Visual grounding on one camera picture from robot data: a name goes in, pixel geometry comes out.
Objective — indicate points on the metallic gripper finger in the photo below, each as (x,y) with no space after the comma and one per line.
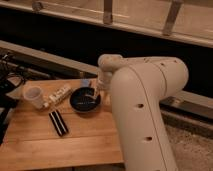
(96,93)

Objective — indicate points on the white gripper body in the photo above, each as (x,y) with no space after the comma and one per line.
(103,80)

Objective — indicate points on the metal bracket right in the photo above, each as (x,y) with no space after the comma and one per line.
(171,17)

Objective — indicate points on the dark ceramic bowl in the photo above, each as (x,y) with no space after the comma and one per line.
(81,100)

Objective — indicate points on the translucent plastic cup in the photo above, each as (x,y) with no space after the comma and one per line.
(34,95)

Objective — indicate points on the black white striped box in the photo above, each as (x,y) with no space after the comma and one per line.
(58,123)

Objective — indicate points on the white printed tube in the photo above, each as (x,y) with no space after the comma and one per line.
(58,96)

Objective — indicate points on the metal bracket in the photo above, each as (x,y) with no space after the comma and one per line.
(171,17)
(108,12)

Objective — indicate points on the blue sponge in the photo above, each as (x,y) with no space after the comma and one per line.
(85,83)

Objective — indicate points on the metal bracket left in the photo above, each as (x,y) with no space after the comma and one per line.
(108,12)

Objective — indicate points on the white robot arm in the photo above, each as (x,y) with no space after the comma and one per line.
(136,87)

